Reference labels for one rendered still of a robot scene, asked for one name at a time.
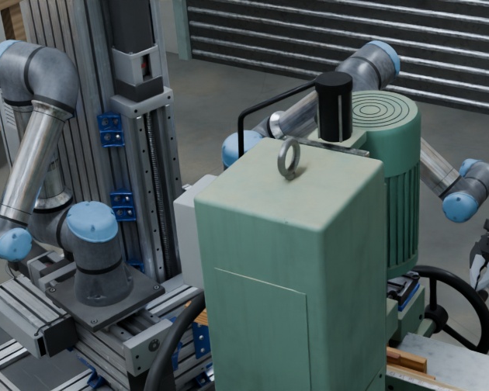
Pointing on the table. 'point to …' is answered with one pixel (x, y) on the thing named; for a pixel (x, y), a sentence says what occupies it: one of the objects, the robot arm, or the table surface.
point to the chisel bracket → (391, 317)
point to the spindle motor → (394, 168)
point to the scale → (416, 382)
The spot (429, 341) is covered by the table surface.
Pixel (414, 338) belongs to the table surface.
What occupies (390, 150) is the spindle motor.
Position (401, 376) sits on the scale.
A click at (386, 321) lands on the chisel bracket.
